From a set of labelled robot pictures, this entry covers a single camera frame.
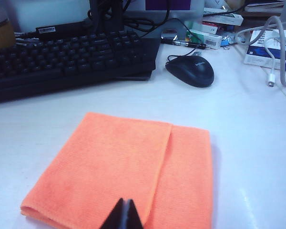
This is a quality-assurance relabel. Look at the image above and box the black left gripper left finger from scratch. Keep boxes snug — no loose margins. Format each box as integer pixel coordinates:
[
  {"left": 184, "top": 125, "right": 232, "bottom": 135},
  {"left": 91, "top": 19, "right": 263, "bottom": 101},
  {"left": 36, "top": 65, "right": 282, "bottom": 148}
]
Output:
[{"left": 102, "top": 198, "right": 126, "bottom": 229}]

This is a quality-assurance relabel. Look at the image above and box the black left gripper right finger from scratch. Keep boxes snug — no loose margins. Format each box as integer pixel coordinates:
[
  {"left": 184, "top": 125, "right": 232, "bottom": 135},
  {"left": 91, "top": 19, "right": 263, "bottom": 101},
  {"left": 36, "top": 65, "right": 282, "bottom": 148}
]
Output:
[{"left": 127, "top": 199, "right": 144, "bottom": 229}]

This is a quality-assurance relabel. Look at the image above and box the orange microfiber rag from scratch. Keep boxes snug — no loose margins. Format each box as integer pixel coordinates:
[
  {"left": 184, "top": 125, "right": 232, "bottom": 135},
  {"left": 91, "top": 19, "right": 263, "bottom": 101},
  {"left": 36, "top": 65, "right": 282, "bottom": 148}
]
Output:
[{"left": 20, "top": 112, "right": 214, "bottom": 229}]

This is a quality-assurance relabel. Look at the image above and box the black computer mouse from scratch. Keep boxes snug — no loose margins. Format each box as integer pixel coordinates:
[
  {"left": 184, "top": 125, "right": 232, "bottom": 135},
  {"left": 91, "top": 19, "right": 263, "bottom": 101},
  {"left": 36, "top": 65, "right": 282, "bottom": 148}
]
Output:
[{"left": 165, "top": 55, "right": 215, "bottom": 88}]

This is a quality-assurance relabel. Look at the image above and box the black computer keyboard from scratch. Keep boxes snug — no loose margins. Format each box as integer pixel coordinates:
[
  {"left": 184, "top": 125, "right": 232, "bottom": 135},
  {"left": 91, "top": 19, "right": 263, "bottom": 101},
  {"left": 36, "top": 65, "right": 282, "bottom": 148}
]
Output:
[{"left": 0, "top": 30, "right": 161, "bottom": 104}]

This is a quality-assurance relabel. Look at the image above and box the black pen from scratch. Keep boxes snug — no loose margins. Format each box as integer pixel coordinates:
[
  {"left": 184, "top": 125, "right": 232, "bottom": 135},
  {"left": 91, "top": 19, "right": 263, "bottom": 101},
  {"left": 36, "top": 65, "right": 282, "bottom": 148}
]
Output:
[{"left": 161, "top": 38, "right": 209, "bottom": 50}]

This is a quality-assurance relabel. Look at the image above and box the green white small box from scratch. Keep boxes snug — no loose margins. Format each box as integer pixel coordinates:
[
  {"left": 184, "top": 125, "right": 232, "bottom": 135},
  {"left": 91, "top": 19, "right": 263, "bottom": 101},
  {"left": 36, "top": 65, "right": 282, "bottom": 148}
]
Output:
[{"left": 184, "top": 30, "right": 223, "bottom": 50}]

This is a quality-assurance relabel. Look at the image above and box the black power adapter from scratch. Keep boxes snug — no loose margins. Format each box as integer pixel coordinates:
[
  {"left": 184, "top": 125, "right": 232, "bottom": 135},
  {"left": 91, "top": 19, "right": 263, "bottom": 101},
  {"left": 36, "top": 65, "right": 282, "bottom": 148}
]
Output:
[{"left": 35, "top": 21, "right": 91, "bottom": 39}]

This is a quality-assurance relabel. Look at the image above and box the black monitor stand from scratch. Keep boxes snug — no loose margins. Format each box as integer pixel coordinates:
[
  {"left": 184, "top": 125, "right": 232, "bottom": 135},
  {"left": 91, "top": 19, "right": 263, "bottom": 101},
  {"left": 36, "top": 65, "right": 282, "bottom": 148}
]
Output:
[{"left": 88, "top": 0, "right": 124, "bottom": 33}]

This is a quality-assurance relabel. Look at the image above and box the white blue carton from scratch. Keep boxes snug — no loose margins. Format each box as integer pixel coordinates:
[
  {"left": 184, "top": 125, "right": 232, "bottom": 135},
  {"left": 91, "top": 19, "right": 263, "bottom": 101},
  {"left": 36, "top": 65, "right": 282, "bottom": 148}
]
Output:
[{"left": 243, "top": 30, "right": 286, "bottom": 72}]

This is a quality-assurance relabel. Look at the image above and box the red white small box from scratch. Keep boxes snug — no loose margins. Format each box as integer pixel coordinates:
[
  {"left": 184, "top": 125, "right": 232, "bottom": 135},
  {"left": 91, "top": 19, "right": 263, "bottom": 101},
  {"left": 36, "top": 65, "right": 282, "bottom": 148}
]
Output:
[{"left": 201, "top": 21, "right": 220, "bottom": 34}]

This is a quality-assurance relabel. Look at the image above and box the white box purple label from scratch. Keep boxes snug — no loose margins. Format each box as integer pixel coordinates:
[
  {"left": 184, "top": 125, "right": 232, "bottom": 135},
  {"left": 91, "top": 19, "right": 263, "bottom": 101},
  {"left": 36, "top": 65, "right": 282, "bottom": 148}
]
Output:
[{"left": 123, "top": 0, "right": 204, "bottom": 40}]

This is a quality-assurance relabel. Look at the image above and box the tan round container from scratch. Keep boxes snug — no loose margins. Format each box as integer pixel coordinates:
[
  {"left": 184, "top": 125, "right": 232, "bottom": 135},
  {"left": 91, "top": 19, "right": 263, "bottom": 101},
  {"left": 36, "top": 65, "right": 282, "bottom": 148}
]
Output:
[{"left": 0, "top": 14, "right": 16, "bottom": 50}]

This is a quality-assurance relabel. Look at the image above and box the long white box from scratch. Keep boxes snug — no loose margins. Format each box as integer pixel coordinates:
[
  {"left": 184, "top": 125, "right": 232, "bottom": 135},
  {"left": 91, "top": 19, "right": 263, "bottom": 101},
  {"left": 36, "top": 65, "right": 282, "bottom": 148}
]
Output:
[{"left": 203, "top": 7, "right": 244, "bottom": 26}]

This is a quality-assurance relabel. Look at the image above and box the black mouse cable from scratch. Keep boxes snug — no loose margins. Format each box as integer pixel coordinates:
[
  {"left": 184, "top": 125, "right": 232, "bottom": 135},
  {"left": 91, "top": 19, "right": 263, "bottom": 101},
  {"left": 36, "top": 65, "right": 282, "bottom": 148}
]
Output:
[{"left": 166, "top": 20, "right": 205, "bottom": 65}]

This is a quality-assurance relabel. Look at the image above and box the white USB cable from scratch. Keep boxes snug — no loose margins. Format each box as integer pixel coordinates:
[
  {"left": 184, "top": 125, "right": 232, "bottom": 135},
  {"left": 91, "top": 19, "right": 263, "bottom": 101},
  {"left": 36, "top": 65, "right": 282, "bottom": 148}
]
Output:
[{"left": 235, "top": 16, "right": 286, "bottom": 88}]

